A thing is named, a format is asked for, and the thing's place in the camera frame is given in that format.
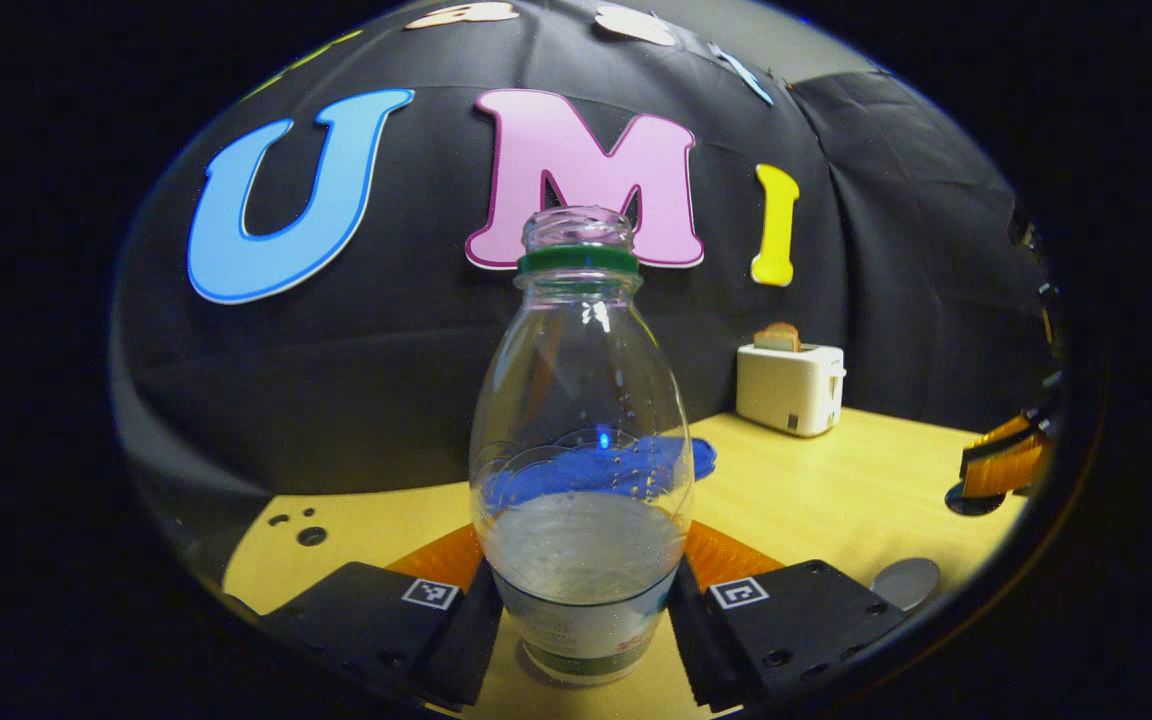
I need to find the black backdrop cloth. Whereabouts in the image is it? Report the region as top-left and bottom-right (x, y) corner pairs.
(111, 0), (1057, 601)

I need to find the dark teal teacup lid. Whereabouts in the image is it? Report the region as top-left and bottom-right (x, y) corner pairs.
(944, 482), (1007, 518)

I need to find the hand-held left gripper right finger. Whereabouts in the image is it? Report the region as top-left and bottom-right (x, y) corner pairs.
(666, 520), (909, 713)

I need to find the white toaster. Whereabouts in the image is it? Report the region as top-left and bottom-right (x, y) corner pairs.
(736, 343), (847, 438)

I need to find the round coaster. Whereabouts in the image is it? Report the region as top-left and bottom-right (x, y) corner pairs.
(871, 557), (941, 612)

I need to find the blue folded towel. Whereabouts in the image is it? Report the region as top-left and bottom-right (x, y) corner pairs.
(481, 433), (718, 511)

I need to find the clear plastic water bottle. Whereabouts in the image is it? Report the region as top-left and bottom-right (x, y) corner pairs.
(468, 205), (695, 687)

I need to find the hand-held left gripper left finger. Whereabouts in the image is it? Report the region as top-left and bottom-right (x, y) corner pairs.
(258, 525), (504, 713)

